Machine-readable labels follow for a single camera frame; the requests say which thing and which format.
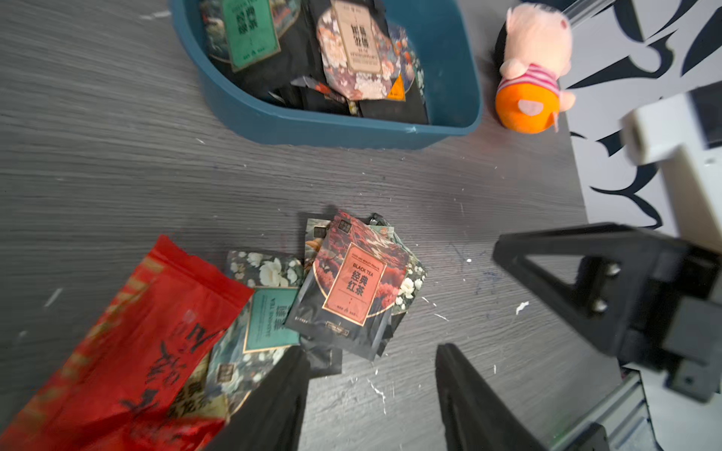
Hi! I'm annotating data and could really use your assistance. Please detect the black tea red label bag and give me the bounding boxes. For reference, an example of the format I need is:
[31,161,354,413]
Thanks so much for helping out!
[284,210,409,361]

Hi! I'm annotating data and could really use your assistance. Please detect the teal label tea bag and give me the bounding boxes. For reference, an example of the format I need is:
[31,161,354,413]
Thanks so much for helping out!
[199,0,302,71]

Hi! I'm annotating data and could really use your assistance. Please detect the beige label floral tea bag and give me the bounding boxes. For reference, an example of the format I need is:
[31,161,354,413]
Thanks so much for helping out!
[310,1,402,101]

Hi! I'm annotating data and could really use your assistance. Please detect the shiny red foil tea bag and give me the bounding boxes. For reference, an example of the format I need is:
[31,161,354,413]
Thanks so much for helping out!
[1,236,253,450]

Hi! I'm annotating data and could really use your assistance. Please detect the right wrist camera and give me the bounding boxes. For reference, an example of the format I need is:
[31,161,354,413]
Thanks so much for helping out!
[620,82,721,253]

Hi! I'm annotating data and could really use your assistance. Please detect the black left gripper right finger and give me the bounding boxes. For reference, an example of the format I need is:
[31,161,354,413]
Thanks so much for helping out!
[493,223,721,403]

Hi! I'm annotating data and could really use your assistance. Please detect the pink plush doll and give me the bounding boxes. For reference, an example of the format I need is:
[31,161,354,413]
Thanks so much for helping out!
[496,3,576,135]

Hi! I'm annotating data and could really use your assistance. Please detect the teal plastic storage box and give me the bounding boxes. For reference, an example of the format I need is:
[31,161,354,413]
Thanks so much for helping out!
[168,1,483,150]

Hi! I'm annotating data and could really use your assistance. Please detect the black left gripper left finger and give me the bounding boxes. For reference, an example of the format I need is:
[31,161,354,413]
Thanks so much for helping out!
[205,347,310,451]

